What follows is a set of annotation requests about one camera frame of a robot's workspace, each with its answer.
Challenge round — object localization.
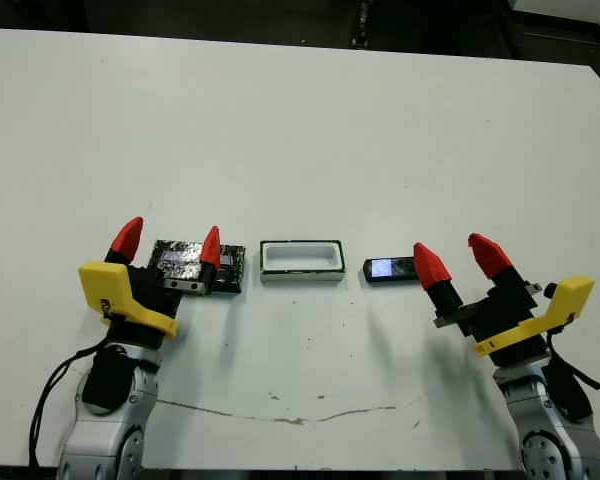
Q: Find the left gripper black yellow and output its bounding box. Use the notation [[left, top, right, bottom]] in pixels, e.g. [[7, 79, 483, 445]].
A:
[[77, 216, 223, 351]]

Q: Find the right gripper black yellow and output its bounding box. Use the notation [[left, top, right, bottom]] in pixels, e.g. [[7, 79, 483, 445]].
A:
[[412, 231, 596, 369]]

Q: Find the black glossy box lid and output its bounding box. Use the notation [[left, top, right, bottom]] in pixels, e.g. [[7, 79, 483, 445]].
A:
[[147, 239, 245, 294]]

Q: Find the small black camera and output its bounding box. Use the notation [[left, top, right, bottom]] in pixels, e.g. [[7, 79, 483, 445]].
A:
[[362, 256, 421, 288]]

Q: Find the white box base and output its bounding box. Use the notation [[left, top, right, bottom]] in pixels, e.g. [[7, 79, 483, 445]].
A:
[[259, 238, 346, 286]]

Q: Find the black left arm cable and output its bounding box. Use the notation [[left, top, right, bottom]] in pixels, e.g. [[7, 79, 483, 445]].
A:
[[28, 344, 112, 469]]

